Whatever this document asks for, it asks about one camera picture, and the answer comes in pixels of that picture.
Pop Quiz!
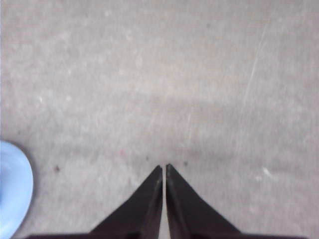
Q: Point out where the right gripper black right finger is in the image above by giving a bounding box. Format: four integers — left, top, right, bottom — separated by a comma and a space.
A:
166, 164, 298, 239

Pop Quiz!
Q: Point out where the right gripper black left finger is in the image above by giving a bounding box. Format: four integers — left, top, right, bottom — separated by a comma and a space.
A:
27, 166, 163, 239

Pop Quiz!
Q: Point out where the blue round plastic plate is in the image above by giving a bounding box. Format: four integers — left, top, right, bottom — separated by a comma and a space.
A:
0, 141, 33, 239

